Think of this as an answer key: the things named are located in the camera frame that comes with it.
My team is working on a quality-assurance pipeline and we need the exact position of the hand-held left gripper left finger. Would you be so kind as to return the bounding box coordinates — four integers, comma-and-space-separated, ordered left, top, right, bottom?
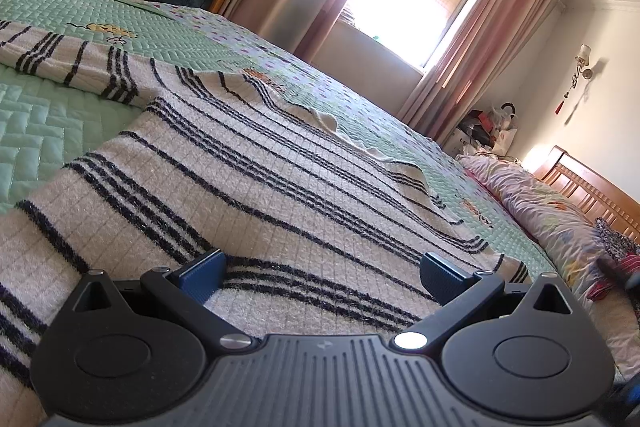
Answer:
72, 249, 253, 354

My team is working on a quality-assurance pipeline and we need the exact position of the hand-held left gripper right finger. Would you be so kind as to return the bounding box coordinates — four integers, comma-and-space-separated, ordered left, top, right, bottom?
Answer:
392, 251, 573, 354

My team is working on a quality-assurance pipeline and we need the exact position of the white black-striped knit sweater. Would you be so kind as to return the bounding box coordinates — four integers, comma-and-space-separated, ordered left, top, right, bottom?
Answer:
0, 19, 532, 427

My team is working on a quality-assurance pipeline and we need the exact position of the floral pink pillow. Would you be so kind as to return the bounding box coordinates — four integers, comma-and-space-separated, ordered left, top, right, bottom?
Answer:
459, 154, 640, 375

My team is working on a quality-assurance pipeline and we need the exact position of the white plastic bag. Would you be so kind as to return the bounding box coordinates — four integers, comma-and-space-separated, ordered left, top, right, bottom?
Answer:
491, 103, 519, 156

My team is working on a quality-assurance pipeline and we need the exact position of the wooden headboard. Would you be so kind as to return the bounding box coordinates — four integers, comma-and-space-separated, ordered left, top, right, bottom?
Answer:
532, 145, 640, 244

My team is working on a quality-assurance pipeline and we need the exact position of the red cloth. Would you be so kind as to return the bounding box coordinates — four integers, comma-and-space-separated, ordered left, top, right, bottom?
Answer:
587, 252, 640, 304

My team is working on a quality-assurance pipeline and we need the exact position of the black white patterned cloth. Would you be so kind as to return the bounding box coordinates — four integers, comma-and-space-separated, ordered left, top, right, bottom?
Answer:
594, 217, 640, 262

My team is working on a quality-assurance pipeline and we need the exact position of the green quilted bedspread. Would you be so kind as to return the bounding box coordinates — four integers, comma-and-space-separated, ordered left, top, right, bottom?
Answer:
0, 0, 558, 280

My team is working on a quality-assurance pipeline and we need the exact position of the wall lamp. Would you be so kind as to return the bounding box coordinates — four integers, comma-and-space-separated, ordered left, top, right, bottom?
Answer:
564, 44, 597, 115

